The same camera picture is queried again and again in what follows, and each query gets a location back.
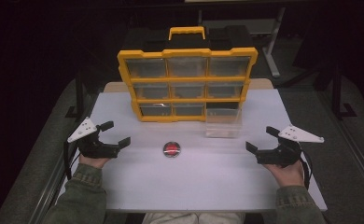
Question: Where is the round red-topped tin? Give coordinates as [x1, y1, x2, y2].
[162, 141, 182, 159]

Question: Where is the aluminium rail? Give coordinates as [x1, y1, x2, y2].
[34, 146, 80, 224]
[314, 90, 364, 195]

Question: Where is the black metal stand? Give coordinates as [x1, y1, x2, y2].
[329, 62, 357, 120]
[65, 70, 89, 119]

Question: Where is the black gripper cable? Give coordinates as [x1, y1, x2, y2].
[299, 150, 314, 191]
[63, 140, 82, 182]

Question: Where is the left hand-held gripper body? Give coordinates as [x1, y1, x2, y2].
[67, 117, 122, 159]

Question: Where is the person's left hand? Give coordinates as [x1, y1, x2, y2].
[78, 153, 111, 170]

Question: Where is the clear plastic drawer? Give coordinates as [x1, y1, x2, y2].
[204, 106, 244, 139]

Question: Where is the person's right hand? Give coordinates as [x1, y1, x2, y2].
[262, 160, 306, 188]

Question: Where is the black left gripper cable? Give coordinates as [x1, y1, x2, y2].
[63, 140, 82, 182]

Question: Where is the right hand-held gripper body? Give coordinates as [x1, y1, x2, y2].
[256, 124, 325, 168]

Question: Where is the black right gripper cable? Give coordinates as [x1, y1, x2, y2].
[299, 150, 314, 191]

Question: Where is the yellow black organizer cabinet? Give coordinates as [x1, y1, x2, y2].
[117, 25, 259, 123]

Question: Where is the grey metal stand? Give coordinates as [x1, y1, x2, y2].
[261, 7, 287, 79]

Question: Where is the set of small organizer drawers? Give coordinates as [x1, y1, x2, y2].
[125, 57, 252, 118]

